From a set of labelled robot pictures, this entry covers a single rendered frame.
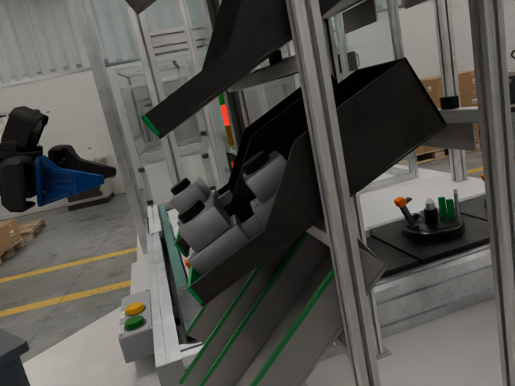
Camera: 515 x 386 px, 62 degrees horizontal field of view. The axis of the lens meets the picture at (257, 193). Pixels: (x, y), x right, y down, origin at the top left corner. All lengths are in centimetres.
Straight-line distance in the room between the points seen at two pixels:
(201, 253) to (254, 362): 20
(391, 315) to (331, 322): 48
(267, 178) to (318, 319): 14
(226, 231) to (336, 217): 12
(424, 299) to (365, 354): 52
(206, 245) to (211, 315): 30
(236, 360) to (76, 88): 869
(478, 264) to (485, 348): 18
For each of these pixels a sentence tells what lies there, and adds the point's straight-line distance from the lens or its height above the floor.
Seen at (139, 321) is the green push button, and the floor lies 97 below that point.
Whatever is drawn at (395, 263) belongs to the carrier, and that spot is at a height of 97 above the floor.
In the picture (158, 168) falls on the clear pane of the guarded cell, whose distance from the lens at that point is 220.
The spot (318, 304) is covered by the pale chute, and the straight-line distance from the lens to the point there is 43.
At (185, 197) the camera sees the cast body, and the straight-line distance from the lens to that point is 59.
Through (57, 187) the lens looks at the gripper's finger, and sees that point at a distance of 59.
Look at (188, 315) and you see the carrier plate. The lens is 91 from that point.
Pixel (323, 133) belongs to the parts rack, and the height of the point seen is 133.
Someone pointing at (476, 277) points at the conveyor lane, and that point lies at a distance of 100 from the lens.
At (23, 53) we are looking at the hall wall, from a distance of 947.
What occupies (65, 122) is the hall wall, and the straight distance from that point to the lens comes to 921.
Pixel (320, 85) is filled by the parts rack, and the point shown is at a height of 136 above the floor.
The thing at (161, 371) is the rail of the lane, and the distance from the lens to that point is 81.
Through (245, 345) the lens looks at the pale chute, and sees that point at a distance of 58.
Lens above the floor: 137
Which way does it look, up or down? 13 degrees down
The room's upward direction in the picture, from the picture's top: 12 degrees counter-clockwise
